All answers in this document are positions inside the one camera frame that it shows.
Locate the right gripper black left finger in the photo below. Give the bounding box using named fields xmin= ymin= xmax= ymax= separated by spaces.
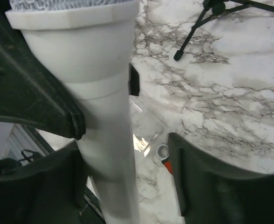
xmin=0 ymin=142 xmax=104 ymax=224

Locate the white microphone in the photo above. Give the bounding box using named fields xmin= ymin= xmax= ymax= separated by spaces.
xmin=6 ymin=0 xmax=140 ymax=224

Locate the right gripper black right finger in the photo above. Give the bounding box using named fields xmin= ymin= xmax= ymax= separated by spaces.
xmin=167 ymin=133 xmax=274 ymax=224

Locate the black tripod shock mount stand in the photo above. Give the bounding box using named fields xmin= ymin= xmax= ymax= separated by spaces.
xmin=173 ymin=0 xmax=274 ymax=62

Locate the clear screw organizer box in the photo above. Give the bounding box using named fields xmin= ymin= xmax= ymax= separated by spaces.
xmin=130 ymin=96 xmax=164 ymax=161

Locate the red handle adjustable wrench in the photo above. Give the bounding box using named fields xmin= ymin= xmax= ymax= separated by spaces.
xmin=156 ymin=144 xmax=172 ymax=174

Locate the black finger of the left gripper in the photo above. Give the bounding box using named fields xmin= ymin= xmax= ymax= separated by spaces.
xmin=0 ymin=0 xmax=86 ymax=140
xmin=129 ymin=63 xmax=140 ymax=96

